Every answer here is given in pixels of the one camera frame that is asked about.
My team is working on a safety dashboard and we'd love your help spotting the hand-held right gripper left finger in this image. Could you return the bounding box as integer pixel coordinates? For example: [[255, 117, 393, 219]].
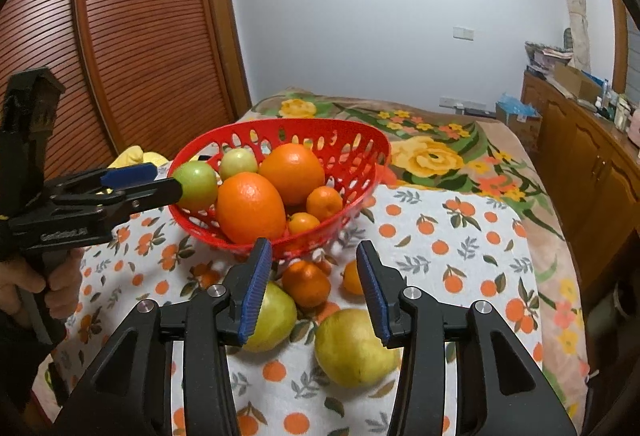
[[55, 238, 273, 436]]

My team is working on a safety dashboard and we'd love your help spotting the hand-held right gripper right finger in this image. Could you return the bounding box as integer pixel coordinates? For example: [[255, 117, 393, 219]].
[[356, 240, 578, 436]]

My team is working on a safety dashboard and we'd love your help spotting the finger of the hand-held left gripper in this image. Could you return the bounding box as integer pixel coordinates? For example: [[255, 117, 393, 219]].
[[42, 163, 158, 198], [50, 178, 184, 223]]

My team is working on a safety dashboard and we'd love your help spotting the small tangerine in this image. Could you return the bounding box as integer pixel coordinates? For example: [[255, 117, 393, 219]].
[[306, 185, 344, 222], [341, 260, 366, 295], [286, 212, 321, 237]]

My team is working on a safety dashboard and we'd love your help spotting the yellow-green pear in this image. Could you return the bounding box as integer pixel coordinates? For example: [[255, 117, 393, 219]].
[[242, 281, 299, 353], [314, 308, 401, 388]]

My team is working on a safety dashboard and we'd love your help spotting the small green apple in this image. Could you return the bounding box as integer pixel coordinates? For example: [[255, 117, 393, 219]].
[[220, 148, 259, 179], [172, 161, 220, 212]]

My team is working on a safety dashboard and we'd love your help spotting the dark reddish tangerine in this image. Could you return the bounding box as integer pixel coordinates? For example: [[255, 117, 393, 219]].
[[281, 261, 332, 308]]

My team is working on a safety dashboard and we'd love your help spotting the red plastic basket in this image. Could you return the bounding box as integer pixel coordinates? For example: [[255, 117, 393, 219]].
[[167, 118, 392, 264]]

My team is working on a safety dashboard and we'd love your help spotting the large orange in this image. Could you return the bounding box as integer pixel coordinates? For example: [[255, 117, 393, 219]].
[[216, 172, 287, 245], [257, 142, 326, 207]]

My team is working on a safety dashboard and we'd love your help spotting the person's left hand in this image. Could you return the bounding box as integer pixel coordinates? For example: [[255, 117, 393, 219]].
[[0, 248, 86, 327]]

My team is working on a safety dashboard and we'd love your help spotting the yellow cloth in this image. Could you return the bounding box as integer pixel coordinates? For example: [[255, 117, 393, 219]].
[[107, 145, 171, 169]]

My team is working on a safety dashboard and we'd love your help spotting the white orange-print cloth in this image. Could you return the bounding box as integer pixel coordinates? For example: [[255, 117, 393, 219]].
[[31, 186, 548, 436]]

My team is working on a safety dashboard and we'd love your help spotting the wooden louvred wardrobe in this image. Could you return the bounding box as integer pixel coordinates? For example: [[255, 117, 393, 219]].
[[0, 0, 253, 237]]

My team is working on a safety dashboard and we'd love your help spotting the floral blanket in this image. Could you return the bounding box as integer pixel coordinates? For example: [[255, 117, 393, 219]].
[[240, 87, 596, 427]]

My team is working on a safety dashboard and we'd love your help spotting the brown carton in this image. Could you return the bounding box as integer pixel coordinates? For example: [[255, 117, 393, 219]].
[[495, 103, 543, 152]]

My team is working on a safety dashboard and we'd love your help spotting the blue plastic bag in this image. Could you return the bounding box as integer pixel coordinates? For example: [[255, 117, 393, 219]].
[[497, 92, 538, 117]]

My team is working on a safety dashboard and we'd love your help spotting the wooden sideboard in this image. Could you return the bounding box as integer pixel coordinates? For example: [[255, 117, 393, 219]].
[[520, 68, 640, 317]]

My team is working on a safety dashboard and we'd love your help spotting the grey trash bin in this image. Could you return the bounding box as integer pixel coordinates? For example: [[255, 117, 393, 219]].
[[607, 281, 638, 322]]

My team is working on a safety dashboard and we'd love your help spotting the open cardboard box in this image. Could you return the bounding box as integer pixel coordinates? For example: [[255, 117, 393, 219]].
[[552, 65, 601, 102]]

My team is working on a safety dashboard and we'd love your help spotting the stack of papers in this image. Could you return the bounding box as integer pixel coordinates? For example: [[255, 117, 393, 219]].
[[524, 40, 573, 77]]

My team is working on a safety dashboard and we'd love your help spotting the grey window blind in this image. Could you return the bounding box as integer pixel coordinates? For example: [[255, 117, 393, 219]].
[[625, 16, 640, 117]]

